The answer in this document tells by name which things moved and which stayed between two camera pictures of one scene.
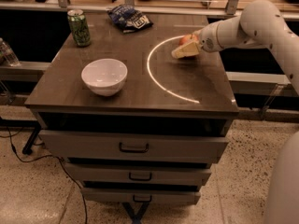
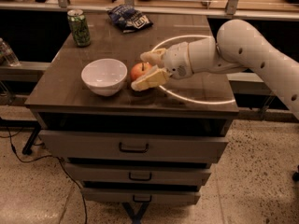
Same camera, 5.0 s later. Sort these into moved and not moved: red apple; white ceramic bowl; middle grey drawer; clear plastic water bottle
Moved: red apple
Not moved: white ceramic bowl; middle grey drawer; clear plastic water bottle
